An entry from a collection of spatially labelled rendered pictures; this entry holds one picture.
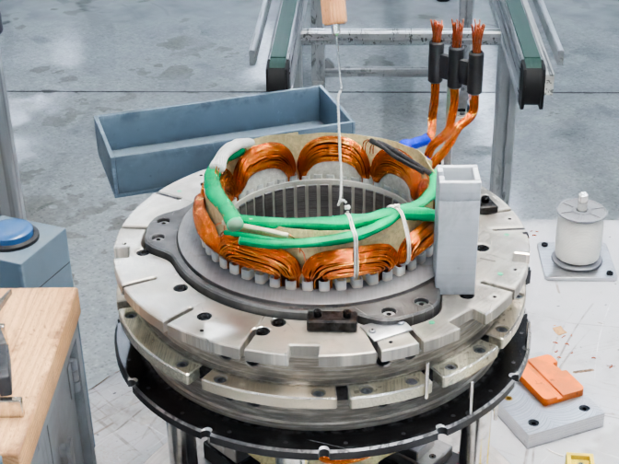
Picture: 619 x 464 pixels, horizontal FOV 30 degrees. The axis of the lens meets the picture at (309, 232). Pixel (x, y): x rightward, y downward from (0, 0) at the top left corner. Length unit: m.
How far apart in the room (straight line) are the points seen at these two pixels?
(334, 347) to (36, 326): 0.23
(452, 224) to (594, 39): 3.90
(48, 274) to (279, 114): 0.34
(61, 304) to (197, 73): 3.43
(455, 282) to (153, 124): 0.50
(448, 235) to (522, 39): 1.55
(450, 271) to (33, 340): 0.30
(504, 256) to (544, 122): 3.01
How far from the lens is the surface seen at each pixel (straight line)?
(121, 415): 1.24
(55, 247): 1.06
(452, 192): 0.79
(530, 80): 2.21
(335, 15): 0.79
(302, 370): 0.79
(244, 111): 1.25
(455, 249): 0.81
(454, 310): 0.81
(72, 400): 0.95
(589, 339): 1.36
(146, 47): 4.59
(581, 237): 1.46
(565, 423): 1.20
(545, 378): 1.25
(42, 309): 0.89
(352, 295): 0.81
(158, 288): 0.84
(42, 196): 3.48
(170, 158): 1.13
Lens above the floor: 1.53
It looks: 29 degrees down
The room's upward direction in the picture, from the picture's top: 1 degrees counter-clockwise
